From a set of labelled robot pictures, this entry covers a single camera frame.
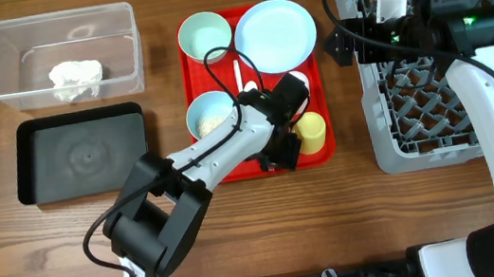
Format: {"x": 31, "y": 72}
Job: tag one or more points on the yellow plastic cup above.
{"x": 311, "y": 131}

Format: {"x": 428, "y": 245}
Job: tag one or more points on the red snack wrapper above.
{"x": 267, "y": 162}

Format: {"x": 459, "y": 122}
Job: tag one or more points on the white plastic spoon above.
{"x": 250, "y": 86}

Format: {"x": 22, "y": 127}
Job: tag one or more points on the black plastic tray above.
{"x": 78, "y": 154}

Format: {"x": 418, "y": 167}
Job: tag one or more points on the clear plastic waste bin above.
{"x": 30, "y": 46}

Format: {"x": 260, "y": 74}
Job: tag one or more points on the white plastic cup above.
{"x": 305, "y": 81}

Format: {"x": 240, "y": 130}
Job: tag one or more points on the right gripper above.
{"x": 346, "y": 46}

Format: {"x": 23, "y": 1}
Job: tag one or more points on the light blue rice bowl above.
{"x": 214, "y": 103}

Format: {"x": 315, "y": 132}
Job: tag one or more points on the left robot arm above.
{"x": 164, "y": 200}

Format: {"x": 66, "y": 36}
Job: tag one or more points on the light blue plate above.
{"x": 276, "y": 35}

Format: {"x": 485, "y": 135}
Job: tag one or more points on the grey dishwasher rack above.
{"x": 415, "y": 122}

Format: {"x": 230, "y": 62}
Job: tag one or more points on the white plastic fork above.
{"x": 237, "y": 75}

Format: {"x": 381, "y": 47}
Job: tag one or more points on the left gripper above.
{"x": 290, "y": 158}

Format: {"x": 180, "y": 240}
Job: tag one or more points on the mint green bowl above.
{"x": 202, "y": 32}

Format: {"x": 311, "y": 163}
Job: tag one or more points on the red serving tray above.
{"x": 197, "y": 81}

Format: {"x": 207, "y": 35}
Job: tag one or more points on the white napkin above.
{"x": 71, "y": 79}

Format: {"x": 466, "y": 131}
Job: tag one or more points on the white rice pile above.
{"x": 206, "y": 125}

